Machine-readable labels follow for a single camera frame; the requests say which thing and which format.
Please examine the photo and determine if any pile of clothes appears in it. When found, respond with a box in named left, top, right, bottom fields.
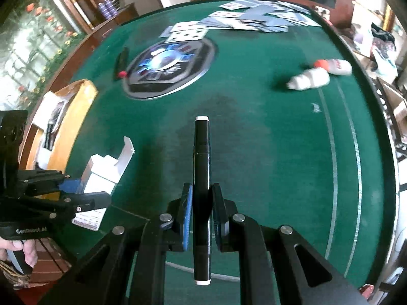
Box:
left=353, top=22, right=398, bottom=77

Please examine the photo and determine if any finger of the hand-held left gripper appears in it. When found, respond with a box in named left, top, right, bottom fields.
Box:
left=19, top=191, right=113, bottom=220
left=17, top=169, right=84, bottom=203

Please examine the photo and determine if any white carton box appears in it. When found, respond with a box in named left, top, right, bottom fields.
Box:
left=71, top=136, right=136, bottom=231

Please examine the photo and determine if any wooden chair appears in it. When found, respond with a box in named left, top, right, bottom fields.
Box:
left=377, top=78, right=407, bottom=153

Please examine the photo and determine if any black marker pen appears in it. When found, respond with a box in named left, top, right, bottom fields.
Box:
left=193, top=116, right=212, bottom=286

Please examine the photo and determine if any round table emblem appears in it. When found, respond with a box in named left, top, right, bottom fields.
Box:
left=122, top=36, right=218, bottom=100

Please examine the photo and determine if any white plastic bottle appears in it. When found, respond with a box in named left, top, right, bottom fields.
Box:
left=286, top=69, right=330, bottom=90

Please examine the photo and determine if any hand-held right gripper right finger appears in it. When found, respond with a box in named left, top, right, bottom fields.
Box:
left=211, top=182, right=369, bottom=305

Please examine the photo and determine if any person's left hand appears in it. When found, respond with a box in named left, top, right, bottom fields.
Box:
left=0, top=238, right=37, bottom=268

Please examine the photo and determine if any white package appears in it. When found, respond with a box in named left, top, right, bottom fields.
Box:
left=33, top=92, right=68, bottom=131

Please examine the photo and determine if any white bottle red cap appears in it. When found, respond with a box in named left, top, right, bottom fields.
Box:
left=314, top=58, right=353, bottom=76

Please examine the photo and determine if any row of purple bottles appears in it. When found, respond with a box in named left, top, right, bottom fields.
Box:
left=97, top=0, right=121, bottom=20

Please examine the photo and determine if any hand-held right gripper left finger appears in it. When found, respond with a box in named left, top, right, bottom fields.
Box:
left=37, top=182, right=194, bottom=305

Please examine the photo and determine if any scattered playing cards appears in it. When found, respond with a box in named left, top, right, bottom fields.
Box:
left=159, top=0, right=322, bottom=42

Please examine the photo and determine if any floral window panel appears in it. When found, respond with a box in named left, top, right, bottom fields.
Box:
left=0, top=0, right=86, bottom=112

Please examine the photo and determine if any black pen red cap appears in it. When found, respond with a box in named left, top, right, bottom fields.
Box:
left=114, top=47, right=130, bottom=80

